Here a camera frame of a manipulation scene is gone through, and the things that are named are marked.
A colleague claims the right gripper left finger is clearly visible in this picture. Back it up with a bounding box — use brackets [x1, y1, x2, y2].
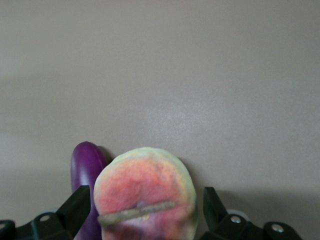
[0, 184, 91, 240]

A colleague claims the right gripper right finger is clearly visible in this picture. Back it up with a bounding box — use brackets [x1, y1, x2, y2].
[199, 186, 305, 240]

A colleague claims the long purple eggplant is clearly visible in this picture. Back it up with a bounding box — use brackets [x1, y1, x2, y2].
[70, 141, 110, 240]

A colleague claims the pink yellow peach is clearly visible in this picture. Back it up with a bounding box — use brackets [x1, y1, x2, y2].
[93, 146, 199, 240]

